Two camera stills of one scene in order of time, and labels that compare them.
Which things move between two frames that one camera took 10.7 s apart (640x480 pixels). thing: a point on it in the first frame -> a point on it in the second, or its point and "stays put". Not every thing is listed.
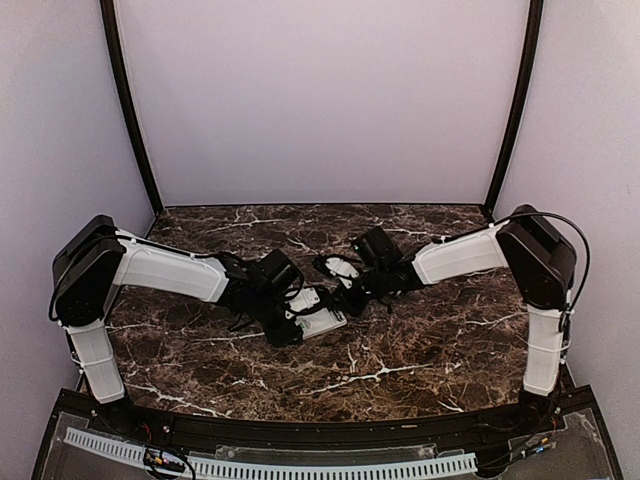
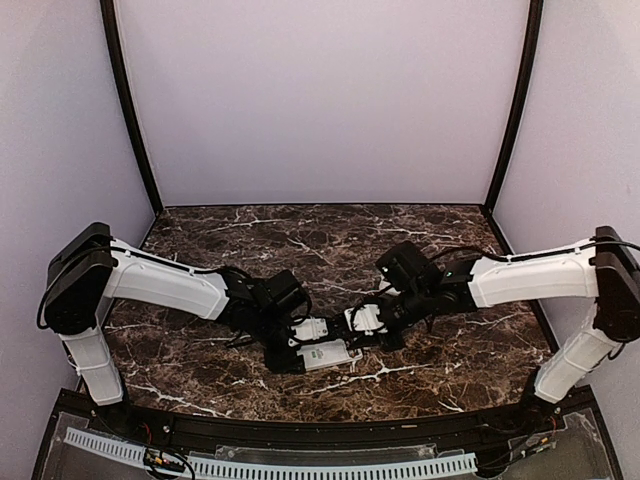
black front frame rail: x=137 y=418 stays put
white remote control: x=320 y=321 -> x=318 y=355
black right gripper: x=354 y=308 -> x=374 y=339
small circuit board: x=167 y=461 stays put
